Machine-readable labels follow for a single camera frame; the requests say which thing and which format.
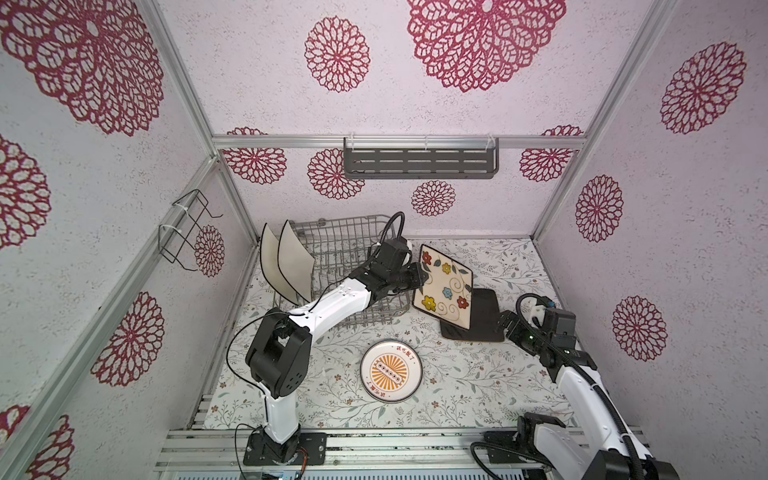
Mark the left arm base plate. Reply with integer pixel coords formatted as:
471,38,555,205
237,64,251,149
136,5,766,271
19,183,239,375
243,429,328,466

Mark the aluminium mounting rail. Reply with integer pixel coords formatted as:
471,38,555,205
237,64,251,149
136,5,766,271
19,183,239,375
154,427,660,475

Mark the grey wire dish rack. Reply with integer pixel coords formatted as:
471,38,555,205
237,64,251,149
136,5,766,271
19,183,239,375
289,214,412,328

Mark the white square plate black rim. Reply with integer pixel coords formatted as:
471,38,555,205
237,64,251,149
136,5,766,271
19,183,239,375
259,223,299,305

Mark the round plate orange pattern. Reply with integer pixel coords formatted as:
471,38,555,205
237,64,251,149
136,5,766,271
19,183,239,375
360,340,424,404

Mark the floral patterned square plate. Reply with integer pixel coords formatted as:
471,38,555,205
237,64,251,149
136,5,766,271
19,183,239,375
412,244,474,330

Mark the black wire wall holder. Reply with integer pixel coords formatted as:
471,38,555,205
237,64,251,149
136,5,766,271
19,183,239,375
156,189,223,272

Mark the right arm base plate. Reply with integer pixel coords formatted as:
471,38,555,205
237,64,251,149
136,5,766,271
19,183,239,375
483,430,534,465

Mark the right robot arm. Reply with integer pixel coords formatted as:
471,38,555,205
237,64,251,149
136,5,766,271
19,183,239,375
469,293,679,479

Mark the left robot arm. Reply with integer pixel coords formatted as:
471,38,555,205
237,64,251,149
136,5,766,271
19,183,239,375
237,211,425,450

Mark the grey slotted wall shelf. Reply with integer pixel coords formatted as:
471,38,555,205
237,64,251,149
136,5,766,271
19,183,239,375
342,137,499,180

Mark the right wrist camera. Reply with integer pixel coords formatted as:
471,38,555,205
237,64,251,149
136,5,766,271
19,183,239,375
521,297,556,328

